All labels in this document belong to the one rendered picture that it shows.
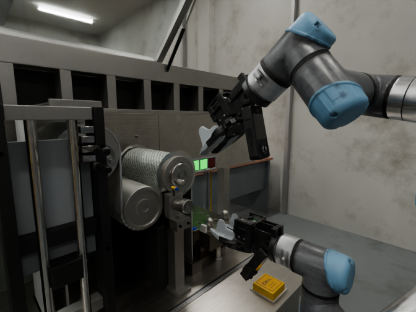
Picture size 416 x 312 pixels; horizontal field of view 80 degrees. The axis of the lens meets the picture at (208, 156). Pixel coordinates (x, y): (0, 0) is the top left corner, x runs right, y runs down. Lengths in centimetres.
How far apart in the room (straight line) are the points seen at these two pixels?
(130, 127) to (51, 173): 57
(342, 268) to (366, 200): 298
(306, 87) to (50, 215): 48
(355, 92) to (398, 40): 306
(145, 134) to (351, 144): 281
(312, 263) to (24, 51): 94
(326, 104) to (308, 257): 32
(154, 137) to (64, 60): 42
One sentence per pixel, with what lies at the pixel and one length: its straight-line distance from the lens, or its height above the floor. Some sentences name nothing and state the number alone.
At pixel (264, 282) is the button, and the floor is 92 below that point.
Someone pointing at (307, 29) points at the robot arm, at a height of 156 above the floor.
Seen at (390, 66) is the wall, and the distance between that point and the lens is 343.
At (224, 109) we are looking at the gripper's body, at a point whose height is 144.
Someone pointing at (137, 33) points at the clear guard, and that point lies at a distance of 106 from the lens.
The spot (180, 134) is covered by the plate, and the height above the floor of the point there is 135.
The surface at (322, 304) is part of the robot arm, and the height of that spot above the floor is 105.
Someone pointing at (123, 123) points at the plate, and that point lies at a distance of 102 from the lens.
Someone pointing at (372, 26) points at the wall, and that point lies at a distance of 357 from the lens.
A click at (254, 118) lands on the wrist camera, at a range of 52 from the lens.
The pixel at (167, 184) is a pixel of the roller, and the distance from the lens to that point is 74.
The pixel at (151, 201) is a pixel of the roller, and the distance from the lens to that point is 73.
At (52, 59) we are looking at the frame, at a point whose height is 160.
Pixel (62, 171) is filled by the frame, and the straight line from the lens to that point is 51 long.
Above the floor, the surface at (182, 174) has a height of 125.
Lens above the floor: 142
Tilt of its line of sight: 9 degrees down
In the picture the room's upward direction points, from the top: straight up
